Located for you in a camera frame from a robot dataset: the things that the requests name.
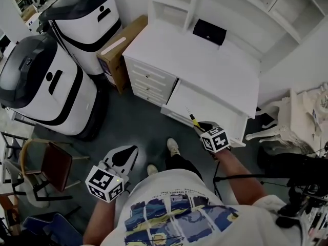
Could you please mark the blue chair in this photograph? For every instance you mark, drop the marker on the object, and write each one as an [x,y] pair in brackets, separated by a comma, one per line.
[56,229]

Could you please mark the yellow screwdriver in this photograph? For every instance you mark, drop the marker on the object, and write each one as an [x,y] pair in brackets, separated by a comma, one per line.
[194,120]

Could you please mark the brown cardboard box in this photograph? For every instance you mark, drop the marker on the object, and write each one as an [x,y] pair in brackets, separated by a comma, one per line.
[120,52]

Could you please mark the white printed t-shirt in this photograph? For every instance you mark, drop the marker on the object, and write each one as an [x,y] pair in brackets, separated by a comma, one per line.
[174,183]

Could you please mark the wooden chair with brown seat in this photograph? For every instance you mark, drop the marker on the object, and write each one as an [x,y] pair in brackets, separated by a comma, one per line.
[56,163]

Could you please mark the black bag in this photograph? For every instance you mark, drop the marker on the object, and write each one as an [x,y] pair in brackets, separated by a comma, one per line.
[287,163]

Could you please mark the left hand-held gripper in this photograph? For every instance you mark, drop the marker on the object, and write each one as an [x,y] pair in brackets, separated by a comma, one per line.
[115,163]

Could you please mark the black box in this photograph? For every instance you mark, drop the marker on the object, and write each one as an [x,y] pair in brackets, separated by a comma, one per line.
[208,32]

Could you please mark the white desk with hutch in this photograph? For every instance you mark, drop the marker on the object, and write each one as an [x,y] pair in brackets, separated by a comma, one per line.
[192,60]

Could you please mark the person's black trousers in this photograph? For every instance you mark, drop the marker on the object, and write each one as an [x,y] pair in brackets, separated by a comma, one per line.
[182,164]

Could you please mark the person's right forearm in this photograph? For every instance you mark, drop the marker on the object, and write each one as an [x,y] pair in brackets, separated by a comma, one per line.
[241,178]

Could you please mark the grey chair with black frame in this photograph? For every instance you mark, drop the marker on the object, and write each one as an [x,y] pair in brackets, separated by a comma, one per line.
[28,188]

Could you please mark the person's white shoe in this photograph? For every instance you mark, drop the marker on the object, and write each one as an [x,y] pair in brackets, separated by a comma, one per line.
[152,169]
[173,146]

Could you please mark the person's right white shoe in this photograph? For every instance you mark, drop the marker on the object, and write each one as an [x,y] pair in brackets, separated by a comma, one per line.
[173,146]

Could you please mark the person's left forearm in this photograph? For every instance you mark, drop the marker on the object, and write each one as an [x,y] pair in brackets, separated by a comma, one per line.
[102,222]

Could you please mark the white drawer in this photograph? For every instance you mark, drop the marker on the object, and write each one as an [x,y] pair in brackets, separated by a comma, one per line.
[205,101]

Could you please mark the person's left white shoe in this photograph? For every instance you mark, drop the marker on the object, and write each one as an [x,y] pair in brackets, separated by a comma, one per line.
[152,169]

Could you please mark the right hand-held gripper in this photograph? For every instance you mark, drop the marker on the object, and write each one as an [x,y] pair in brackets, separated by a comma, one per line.
[215,140]

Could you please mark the ornate white table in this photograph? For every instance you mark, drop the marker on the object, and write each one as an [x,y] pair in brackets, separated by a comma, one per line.
[297,122]

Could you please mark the white and black robot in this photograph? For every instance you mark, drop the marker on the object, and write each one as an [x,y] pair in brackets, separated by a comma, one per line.
[64,99]
[84,35]

